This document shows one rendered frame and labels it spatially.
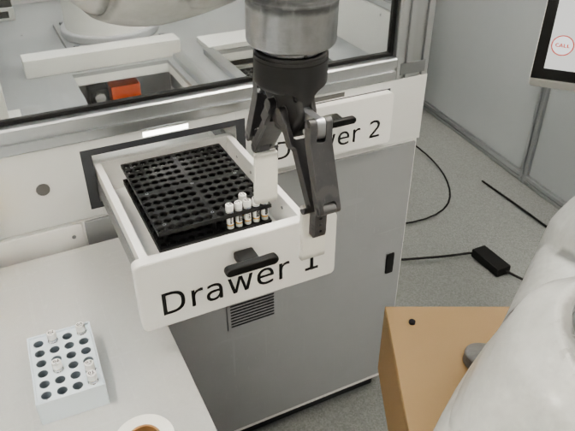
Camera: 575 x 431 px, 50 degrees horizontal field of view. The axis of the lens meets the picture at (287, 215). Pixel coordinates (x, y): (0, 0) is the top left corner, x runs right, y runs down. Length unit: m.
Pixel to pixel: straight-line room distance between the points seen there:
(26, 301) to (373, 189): 0.74
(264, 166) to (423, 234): 1.76
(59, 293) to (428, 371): 0.59
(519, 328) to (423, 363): 0.35
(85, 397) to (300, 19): 0.53
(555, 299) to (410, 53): 0.92
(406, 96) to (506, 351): 0.95
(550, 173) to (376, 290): 1.41
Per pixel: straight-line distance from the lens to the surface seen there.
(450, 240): 2.46
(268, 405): 1.66
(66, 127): 1.05
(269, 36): 0.59
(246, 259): 0.81
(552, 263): 0.57
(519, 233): 2.58
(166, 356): 0.91
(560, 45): 1.34
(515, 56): 2.90
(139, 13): 0.43
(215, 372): 1.49
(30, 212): 1.12
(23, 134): 1.05
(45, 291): 1.06
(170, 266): 0.80
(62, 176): 1.09
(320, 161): 0.61
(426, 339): 0.78
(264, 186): 0.76
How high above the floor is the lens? 1.41
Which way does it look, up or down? 34 degrees down
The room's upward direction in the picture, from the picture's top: straight up
